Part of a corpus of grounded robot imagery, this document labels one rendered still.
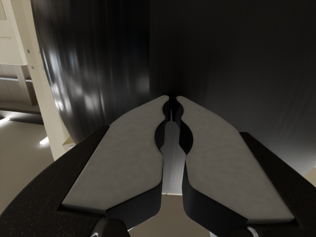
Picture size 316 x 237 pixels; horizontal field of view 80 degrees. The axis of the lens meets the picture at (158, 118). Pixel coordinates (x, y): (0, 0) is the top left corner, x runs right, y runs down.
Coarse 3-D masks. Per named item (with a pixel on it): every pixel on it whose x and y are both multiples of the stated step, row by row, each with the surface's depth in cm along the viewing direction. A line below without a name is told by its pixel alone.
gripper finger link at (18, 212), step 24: (96, 144) 7; (48, 168) 6; (72, 168) 6; (24, 192) 5; (48, 192) 5; (0, 216) 5; (24, 216) 5; (48, 216) 5; (72, 216) 5; (96, 216) 5
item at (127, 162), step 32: (160, 96) 11; (128, 128) 8; (160, 128) 9; (96, 160) 7; (128, 160) 7; (160, 160) 7; (96, 192) 6; (128, 192) 6; (160, 192) 6; (128, 224) 6
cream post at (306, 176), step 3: (315, 168) 38; (309, 171) 39; (312, 171) 39; (315, 171) 39; (306, 174) 39; (309, 174) 39; (312, 174) 39; (315, 174) 39; (306, 177) 40; (309, 177) 40; (312, 177) 40; (315, 177) 39; (309, 180) 40; (312, 180) 40; (315, 180) 40; (312, 183) 40; (315, 183) 40; (315, 186) 40
